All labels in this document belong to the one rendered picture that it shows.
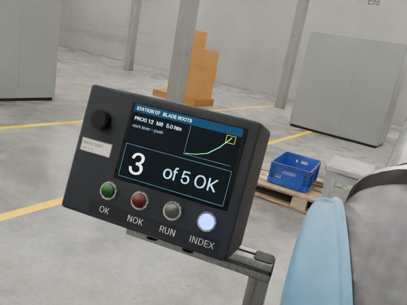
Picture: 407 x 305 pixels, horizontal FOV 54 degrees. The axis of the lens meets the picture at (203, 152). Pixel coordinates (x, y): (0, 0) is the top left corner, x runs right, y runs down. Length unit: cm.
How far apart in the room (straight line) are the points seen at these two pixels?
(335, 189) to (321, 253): 366
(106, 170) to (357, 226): 42
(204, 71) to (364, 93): 329
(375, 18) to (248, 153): 1304
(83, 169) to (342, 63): 783
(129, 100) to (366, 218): 41
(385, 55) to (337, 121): 148
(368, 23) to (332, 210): 1330
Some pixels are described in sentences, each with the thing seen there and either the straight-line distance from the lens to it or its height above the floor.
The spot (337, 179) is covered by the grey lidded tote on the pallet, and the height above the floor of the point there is 37.
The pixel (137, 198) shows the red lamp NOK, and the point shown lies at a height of 112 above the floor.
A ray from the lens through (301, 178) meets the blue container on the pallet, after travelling 390.
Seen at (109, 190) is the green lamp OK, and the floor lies 112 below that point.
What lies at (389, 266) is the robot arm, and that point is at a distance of 23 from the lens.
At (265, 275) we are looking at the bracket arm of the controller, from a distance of 61.
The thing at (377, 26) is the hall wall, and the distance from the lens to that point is 1347.
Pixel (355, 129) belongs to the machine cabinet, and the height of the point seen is 27.
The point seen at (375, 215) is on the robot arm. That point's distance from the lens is 25.
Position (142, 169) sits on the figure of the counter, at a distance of 56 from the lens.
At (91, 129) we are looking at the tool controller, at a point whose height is 119.
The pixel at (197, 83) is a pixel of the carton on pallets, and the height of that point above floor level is 49.
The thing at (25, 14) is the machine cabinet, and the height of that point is 130.
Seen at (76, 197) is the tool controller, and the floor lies 109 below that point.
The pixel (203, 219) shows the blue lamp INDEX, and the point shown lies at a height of 112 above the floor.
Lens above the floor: 134
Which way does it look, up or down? 15 degrees down
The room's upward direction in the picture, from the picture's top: 10 degrees clockwise
